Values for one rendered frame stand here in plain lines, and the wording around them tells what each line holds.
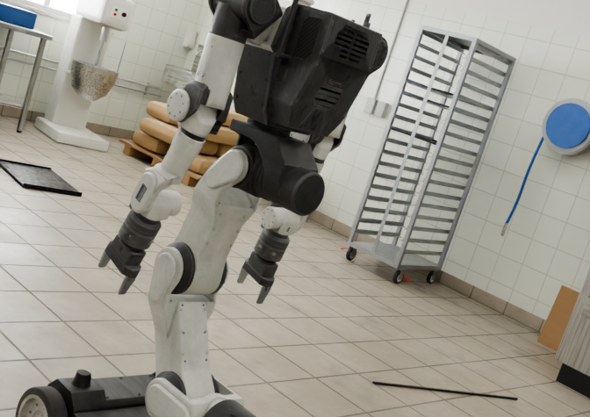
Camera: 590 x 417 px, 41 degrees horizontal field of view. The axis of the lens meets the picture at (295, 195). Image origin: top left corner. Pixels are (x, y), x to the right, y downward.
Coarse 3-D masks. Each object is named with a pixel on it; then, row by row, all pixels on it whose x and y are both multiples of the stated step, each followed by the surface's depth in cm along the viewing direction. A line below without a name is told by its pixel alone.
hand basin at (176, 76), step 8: (192, 32) 853; (184, 40) 858; (192, 40) 857; (192, 48) 860; (200, 48) 851; (200, 56) 850; (168, 64) 830; (168, 72) 828; (176, 72) 818; (184, 72) 809; (192, 72) 811; (168, 80) 827; (176, 80) 817; (184, 80) 808; (192, 80) 806
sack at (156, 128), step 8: (144, 120) 733; (152, 120) 729; (160, 120) 740; (144, 128) 731; (152, 128) 724; (160, 128) 718; (168, 128) 713; (176, 128) 720; (160, 136) 717; (168, 136) 710; (208, 144) 714; (216, 144) 722; (200, 152) 711; (208, 152) 717
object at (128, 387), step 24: (48, 384) 221; (72, 384) 218; (96, 384) 223; (120, 384) 233; (144, 384) 238; (72, 408) 212; (96, 408) 217; (120, 408) 223; (144, 408) 227; (216, 408) 201; (240, 408) 202
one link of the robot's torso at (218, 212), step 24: (216, 168) 204; (240, 168) 198; (216, 192) 205; (240, 192) 216; (192, 216) 214; (216, 216) 208; (240, 216) 213; (192, 240) 213; (216, 240) 212; (192, 264) 211; (216, 264) 216; (192, 288) 214; (216, 288) 220
